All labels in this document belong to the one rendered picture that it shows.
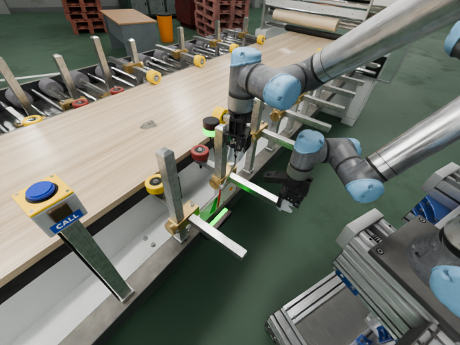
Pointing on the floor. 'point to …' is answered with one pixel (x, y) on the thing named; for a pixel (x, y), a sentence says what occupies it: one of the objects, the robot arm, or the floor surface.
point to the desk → (130, 29)
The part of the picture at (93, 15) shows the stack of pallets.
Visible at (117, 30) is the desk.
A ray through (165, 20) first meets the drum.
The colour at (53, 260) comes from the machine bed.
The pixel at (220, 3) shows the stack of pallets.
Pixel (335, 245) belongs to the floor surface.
